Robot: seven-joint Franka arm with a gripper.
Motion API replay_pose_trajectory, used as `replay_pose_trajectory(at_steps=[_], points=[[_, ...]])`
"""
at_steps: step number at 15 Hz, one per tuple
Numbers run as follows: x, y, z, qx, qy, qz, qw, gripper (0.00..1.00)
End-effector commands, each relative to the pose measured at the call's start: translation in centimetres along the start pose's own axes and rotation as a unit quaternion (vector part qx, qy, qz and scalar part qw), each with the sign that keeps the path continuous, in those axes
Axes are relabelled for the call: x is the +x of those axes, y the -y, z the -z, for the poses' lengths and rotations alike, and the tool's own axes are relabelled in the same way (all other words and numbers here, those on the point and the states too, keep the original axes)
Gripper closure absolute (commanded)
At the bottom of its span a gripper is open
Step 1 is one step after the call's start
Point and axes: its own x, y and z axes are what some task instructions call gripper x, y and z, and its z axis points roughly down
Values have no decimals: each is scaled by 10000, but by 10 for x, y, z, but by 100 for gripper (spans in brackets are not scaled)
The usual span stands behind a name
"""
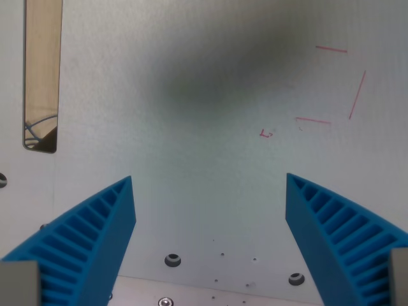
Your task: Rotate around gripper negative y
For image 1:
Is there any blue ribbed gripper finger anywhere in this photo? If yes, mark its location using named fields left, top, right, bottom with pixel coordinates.
left=285, top=172, right=408, bottom=306
left=0, top=175, right=137, bottom=306

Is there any aluminium base plate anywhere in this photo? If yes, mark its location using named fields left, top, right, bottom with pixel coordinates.
left=108, top=275, right=324, bottom=306

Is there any blue cable below table slot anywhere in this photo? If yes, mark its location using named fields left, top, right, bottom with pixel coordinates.
left=25, top=116, right=58, bottom=149

